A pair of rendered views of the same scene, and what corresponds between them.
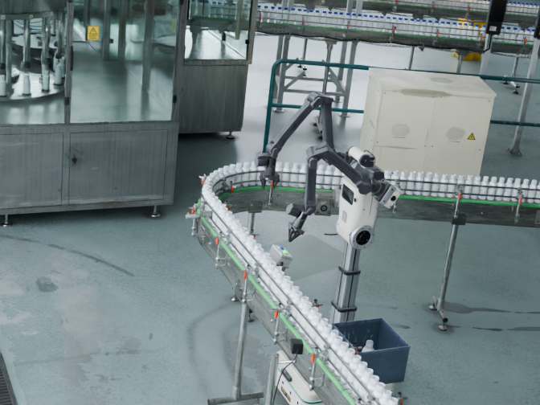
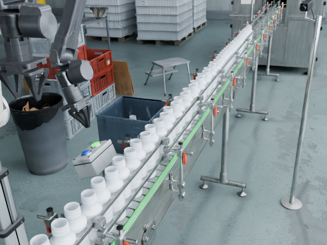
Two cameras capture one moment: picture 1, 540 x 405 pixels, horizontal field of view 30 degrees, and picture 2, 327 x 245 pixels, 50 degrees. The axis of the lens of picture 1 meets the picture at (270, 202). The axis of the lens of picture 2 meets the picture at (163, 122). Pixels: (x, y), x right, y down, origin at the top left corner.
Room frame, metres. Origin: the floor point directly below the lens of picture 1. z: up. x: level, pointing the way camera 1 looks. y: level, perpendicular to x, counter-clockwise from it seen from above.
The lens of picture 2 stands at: (5.83, 0.84, 1.68)
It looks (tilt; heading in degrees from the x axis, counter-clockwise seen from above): 25 degrees down; 228
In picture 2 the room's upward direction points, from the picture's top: 2 degrees counter-clockwise
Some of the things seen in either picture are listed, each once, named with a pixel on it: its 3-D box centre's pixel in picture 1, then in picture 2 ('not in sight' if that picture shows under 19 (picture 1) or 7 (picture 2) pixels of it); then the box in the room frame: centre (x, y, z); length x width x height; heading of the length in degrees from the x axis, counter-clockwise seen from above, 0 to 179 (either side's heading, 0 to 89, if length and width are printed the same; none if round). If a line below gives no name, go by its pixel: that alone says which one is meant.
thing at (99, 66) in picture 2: not in sight; (87, 62); (3.58, -3.00, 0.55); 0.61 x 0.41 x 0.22; 28
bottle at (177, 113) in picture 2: (279, 286); (175, 121); (4.90, -0.10, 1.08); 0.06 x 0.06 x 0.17
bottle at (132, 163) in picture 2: (251, 253); (131, 172); (5.27, 0.07, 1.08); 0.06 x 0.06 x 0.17
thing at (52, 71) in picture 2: not in sight; (57, 60); (4.17, -2.61, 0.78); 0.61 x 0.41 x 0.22; 32
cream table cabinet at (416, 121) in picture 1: (421, 139); not in sight; (9.33, -1.39, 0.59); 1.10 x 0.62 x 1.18; 97
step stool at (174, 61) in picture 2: not in sight; (167, 73); (2.45, -2.75, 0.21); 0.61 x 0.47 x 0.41; 79
